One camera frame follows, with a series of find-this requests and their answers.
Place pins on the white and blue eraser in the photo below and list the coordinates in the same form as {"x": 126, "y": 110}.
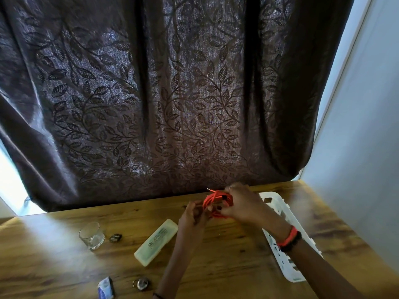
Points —
{"x": 106, "y": 289}

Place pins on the clear drinking glass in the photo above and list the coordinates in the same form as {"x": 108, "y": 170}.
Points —
{"x": 92, "y": 236}

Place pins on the pale green plastic case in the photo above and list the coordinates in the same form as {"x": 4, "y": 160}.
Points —
{"x": 156, "y": 242}

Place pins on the brown leaf-patterned curtain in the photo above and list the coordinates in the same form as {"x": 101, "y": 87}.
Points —
{"x": 171, "y": 90}

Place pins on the small dark metal clip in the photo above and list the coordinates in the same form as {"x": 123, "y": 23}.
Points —
{"x": 115, "y": 238}

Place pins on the person's left hand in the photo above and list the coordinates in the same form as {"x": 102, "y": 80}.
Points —
{"x": 193, "y": 224}

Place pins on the red wristband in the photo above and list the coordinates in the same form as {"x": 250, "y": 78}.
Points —
{"x": 288, "y": 238}

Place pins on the white plastic slotted basket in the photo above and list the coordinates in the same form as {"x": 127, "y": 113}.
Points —
{"x": 280, "y": 261}

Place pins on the person's left forearm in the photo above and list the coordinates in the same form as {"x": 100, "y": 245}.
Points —
{"x": 177, "y": 270}

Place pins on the person's right forearm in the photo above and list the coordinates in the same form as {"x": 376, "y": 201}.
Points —
{"x": 324, "y": 270}

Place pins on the person's right hand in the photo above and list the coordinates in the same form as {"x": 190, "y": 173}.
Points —
{"x": 249, "y": 208}

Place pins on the small round silver object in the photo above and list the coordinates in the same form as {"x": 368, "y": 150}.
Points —
{"x": 141, "y": 284}

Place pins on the black thread wristband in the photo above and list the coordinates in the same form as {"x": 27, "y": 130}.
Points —
{"x": 157, "y": 295}

